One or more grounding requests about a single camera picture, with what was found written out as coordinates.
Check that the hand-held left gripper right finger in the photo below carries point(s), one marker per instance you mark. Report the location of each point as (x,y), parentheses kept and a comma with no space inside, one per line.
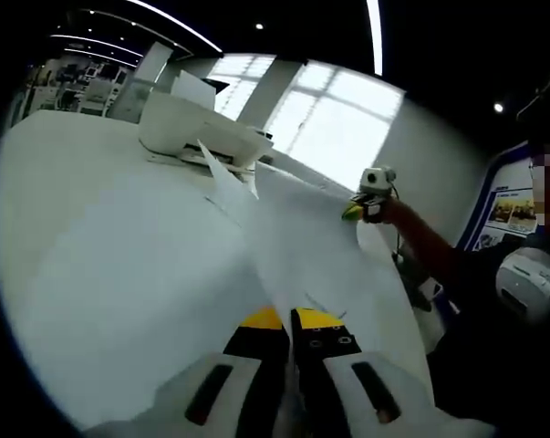
(411,410)

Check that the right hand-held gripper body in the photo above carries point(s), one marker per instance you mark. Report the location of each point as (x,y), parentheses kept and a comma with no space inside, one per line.
(377,180)

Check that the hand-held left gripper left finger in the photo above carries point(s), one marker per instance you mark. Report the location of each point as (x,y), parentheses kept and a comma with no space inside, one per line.
(179,401)

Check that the stack of printing papers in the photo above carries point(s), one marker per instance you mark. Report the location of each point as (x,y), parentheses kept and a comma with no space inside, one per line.
(302,255)

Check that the wide bright window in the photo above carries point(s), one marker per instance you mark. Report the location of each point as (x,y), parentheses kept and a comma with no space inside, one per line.
(334,128)

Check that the person's dark clothing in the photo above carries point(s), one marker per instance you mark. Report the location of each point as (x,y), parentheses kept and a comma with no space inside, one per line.
(484,356)

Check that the long ceiling light strip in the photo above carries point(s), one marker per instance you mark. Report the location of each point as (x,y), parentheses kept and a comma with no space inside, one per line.
(375,36)
(179,25)

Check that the narrow bright window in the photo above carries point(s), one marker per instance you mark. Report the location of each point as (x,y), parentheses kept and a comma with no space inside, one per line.
(238,82)

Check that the white grey chest device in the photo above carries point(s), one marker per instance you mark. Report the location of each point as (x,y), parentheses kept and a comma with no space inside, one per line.
(530,283)

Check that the white printer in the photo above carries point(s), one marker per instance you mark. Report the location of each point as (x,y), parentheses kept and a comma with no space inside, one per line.
(192,128)

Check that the white table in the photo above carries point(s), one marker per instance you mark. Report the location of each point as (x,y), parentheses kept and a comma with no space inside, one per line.
(96,228)

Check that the white office equipment cluster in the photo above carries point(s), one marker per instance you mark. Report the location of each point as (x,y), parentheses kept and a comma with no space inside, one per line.
(78,86)

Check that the blue framed wall poster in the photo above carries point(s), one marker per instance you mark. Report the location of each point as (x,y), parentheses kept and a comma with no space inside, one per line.
(507,210)

